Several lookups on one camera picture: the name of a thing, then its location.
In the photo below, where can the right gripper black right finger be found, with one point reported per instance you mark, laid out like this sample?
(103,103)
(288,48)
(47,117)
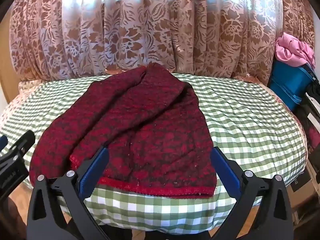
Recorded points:
(273,219)

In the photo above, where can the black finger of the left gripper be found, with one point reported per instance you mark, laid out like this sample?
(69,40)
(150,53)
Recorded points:
(23,144)
(3,142)

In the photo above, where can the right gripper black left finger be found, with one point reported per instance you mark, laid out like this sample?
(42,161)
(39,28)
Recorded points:
(45,218)

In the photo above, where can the dark red floral knit sweater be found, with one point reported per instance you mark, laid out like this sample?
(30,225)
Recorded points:
(150,122)

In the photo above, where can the brown cardboard box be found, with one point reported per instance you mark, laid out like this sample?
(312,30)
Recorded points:
(302,189)

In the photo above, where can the pink floral mattress cover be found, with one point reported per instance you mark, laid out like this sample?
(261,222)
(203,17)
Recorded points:
(25,88)

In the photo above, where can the green white checkered bed sheet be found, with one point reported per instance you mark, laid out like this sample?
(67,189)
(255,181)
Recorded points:
(245,120)

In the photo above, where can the black bag with white label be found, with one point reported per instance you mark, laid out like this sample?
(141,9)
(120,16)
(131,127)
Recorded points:
(307,113)

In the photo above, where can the brown floral patterned curtain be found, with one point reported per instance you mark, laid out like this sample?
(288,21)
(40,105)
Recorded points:
(64,39)

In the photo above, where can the blue storage bin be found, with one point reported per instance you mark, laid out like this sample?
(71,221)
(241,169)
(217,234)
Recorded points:
(289,83)

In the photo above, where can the pink crumpled cloth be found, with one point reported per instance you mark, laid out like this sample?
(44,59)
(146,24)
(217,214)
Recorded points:
(293,52)

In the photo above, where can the wooden door frame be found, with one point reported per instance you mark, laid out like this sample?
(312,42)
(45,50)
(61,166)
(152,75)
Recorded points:
(9,78)

